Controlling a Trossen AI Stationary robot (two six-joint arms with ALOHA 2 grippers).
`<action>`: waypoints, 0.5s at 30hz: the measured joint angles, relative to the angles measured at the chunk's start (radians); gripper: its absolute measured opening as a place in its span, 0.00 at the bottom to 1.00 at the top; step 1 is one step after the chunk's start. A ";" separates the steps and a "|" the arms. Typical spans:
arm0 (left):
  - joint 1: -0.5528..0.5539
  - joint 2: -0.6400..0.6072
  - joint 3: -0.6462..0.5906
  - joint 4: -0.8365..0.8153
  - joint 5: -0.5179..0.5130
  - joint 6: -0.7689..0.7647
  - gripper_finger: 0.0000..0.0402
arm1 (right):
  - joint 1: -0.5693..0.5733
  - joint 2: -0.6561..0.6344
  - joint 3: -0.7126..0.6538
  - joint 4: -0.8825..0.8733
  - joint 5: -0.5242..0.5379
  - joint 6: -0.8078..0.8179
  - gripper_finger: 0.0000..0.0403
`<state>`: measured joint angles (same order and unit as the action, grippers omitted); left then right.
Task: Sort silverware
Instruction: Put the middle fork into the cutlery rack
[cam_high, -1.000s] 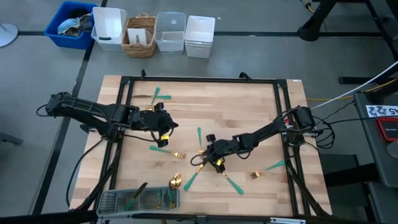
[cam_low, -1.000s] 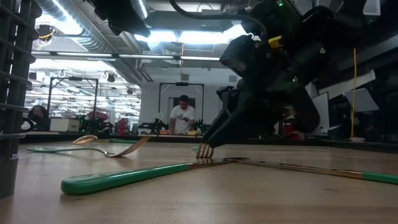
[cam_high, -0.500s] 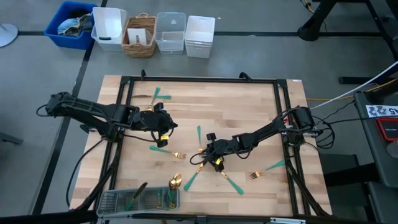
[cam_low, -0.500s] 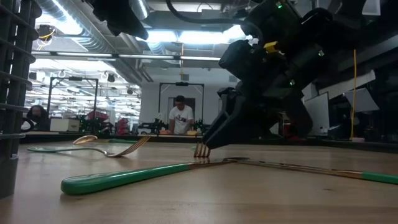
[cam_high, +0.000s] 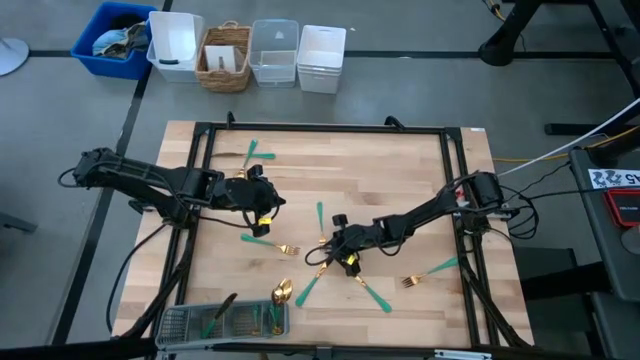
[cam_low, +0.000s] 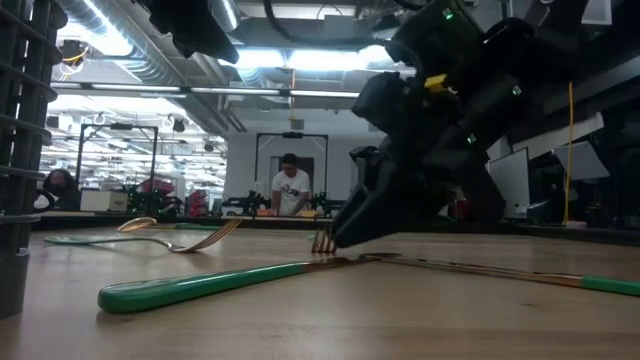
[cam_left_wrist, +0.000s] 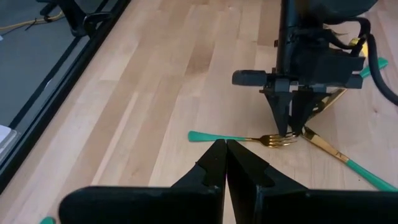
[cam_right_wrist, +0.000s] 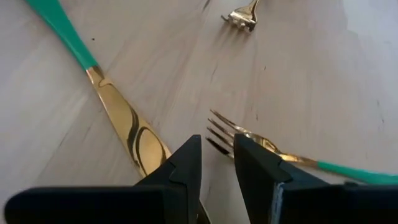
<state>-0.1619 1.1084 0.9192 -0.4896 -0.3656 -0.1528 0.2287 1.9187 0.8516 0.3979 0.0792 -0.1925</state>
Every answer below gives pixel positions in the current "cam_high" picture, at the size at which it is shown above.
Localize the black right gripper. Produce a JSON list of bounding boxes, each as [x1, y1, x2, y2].
[[323, 213, 385, 265]]

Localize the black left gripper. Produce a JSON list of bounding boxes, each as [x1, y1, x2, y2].
[[211, 164, 288, 218]]

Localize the gold fork green handle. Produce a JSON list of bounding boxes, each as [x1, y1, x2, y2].
[[249, 302, 264, 336], [315, 200, 331, 247], [239, 232, 302, 257], [401, 256, 460, 290]]

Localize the gold knife green handle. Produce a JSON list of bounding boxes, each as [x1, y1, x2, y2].
[[211, 151, 277, 162], [200, 292, 240, 340], [353, 274, 394, 315], [294, 259, 331, 308]]

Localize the white stacked storage bins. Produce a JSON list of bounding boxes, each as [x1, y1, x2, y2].
[[296, 24, 348, 96]]

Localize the clear plastic bin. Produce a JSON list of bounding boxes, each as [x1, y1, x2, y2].
[[248, 18, 301, 89]]

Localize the wicker basket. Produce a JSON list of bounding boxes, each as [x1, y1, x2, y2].
[[194, 19, 254, 94]]

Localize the grey power connector box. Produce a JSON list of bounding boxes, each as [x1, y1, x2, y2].
[[487, 202, 521, 221]]

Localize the white label plate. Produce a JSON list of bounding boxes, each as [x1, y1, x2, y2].
[[433, 349, 494, 360]]

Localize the white paper box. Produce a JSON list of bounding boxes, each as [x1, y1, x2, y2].
[[203, 44, 246, 74]]

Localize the grey mesh cutlery caddy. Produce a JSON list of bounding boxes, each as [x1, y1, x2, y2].
[[153, 298, 292, 350]]

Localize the white translucent storage bin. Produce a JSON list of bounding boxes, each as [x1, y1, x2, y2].
[[146, 10, 206, 84]]

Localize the black floor stand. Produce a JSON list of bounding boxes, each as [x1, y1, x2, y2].
[[514, 247, 619, 301]]

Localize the blue plastic bin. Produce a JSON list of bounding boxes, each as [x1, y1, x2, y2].
[[69, 0, 159, 81]]

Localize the crumpled clothes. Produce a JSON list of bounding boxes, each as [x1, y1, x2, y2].
[[92, 14, 151, 61]]

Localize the grey desk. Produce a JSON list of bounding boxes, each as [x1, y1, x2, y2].
[[568, 139, 640, 304]]

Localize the black desk leg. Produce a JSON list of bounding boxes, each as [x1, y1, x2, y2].
[[477, 0, 640, 99]]

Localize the black desk foot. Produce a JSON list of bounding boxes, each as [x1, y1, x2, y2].
[[543, 121, 619, 137]]

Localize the grey desk foot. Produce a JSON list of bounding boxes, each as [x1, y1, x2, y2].
[[0, 212, 39, 234]]

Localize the white printed label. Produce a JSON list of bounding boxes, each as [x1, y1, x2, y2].
[[588, 168, 640, 191]]

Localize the red black device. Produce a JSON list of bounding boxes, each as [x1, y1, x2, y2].
[[602, 188, 640, 230]]

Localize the white round stool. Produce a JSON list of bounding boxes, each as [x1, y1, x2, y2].
[[0, 36, 31, 77]]

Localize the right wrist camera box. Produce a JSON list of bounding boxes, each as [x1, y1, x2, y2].
[[343, 254, 365, 279]]

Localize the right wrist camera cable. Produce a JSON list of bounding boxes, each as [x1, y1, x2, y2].
[[303, 242, 351, 267]]

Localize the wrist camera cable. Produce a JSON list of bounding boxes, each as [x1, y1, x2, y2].
[[197, 197, 282, 232], [303, 242, 351, 267]]

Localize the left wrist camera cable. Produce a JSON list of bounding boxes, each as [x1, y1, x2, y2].
[[197, 197, 282, 232]]

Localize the black aluminium table frame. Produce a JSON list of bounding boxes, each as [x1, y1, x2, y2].
[[177, 110, 476, 351]]

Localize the yellow cable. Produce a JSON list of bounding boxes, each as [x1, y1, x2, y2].
[[492, 124, 640, 164]]

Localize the black cable bundle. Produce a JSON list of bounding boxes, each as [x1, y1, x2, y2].
[[494, 159, 574, 241]]

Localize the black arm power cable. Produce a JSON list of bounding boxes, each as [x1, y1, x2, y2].
[[104, 219, 174, 335]]

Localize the black camera gantry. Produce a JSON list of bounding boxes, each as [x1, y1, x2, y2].
[[0, 219, 640, 360]]

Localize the white cable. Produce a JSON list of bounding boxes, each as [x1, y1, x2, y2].
[[496, 96, 640, 179]]

